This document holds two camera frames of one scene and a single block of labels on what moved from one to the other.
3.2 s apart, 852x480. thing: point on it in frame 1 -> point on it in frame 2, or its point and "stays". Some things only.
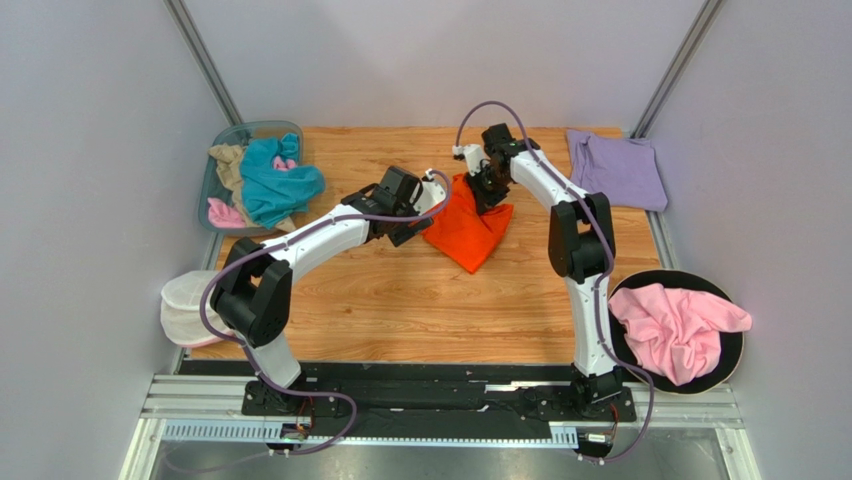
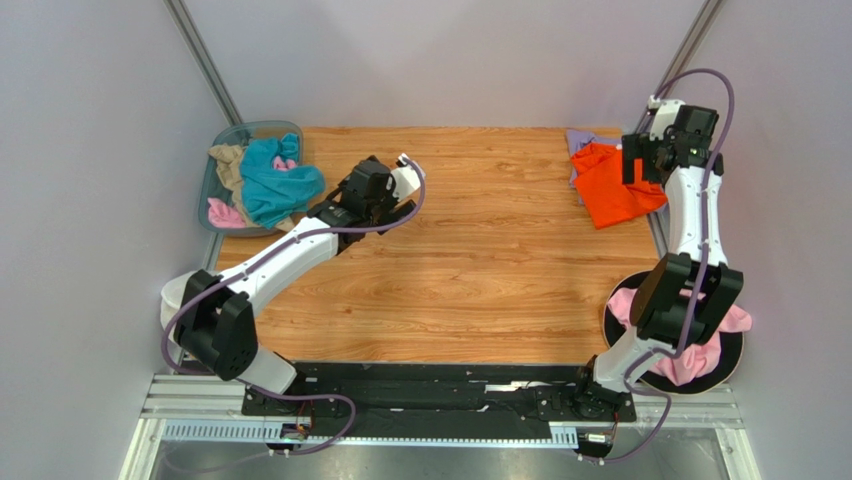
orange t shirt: [461, 233] -> [599, 179]
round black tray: [732, 342] stays
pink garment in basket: [222, 214] stays
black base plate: [470, 395] stays
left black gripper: [404, 233] -> [394, 210]
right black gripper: [488, 188] -> [632, 170]
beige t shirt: [228, 159] stays
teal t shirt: [271, 195] stays
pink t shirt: [675, 335] stays
